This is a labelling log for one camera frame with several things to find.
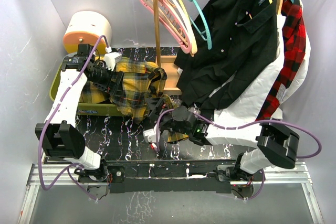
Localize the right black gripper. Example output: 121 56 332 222
145 98 190 136

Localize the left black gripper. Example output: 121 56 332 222
88 62 124 97

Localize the yellow plaid shirt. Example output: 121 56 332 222
78 55 190 143

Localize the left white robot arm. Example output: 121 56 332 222
35 44 124 182

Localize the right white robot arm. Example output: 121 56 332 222
143 98 299 180

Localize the pink plastic hanger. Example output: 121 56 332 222
138 0 194 54

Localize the black hanging shirt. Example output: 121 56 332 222
175 0 277 110

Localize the teal plastic hanger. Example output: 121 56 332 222
175 0 213 50

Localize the red plaid hanging shirt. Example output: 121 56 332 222
256 0 308 121

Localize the olive green laundry bin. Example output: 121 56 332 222
49 55 132 117

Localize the cream round drawer box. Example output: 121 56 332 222
63 11 112 56

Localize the white quilted jacket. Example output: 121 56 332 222
215 0 311 126

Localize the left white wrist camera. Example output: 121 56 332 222
104 47 122 71

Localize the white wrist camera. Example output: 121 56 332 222
104 47 122 71
143 128 159 152

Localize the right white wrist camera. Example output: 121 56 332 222
143 128 159 152

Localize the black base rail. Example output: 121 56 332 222
78 159 266 195

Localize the aluminium table frame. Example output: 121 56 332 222
17 119 326 224

